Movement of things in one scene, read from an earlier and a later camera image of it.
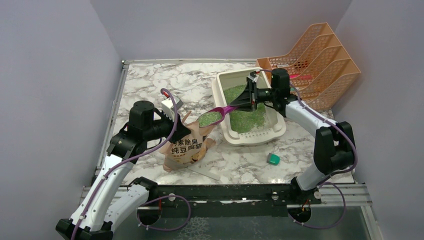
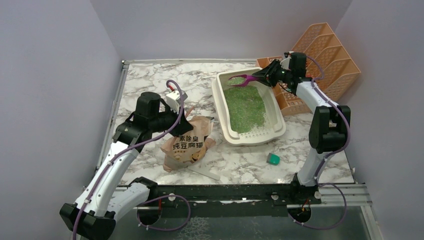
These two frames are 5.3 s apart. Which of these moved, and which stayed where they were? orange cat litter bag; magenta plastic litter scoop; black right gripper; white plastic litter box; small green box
Moved: black right gripper; magenta plastic litter scoop
Stayed: small green box; white plastic litter box; orange cat litter bag
